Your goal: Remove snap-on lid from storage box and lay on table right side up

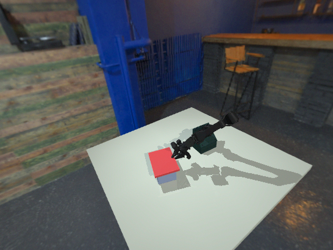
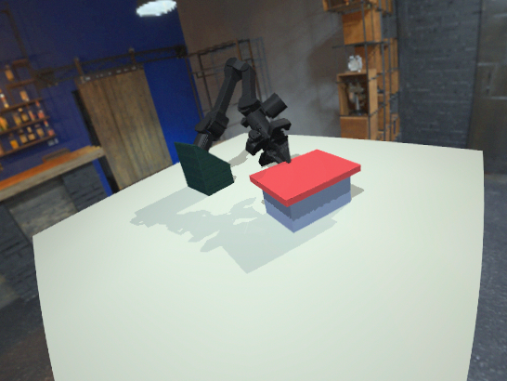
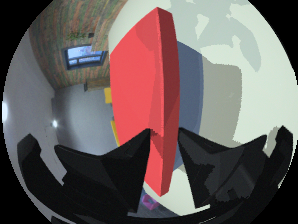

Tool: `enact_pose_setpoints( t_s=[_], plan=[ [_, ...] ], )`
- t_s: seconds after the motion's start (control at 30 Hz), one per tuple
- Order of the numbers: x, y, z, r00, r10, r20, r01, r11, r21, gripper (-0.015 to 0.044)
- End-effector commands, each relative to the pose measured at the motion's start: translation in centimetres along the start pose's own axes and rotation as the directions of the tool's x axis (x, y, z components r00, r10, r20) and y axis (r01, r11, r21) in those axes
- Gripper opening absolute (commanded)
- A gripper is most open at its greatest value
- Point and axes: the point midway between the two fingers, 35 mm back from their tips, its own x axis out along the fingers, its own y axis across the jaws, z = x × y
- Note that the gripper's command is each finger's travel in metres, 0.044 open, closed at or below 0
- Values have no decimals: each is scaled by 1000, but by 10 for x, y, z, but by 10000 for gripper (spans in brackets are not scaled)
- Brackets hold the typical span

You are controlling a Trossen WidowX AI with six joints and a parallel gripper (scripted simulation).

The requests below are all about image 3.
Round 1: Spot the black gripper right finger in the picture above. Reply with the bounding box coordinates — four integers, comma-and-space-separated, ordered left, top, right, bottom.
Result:
177, 128, 267, 209

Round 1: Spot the red rectangular lid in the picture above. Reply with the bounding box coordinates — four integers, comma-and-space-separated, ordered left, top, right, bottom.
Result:
109, 7, 181, 197

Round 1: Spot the blue open box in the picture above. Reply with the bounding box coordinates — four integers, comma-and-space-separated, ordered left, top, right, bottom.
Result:
173, 41, 204, 171

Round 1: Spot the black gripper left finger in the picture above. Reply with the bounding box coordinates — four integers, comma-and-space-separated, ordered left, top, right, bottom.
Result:
53, 128, 152, 213

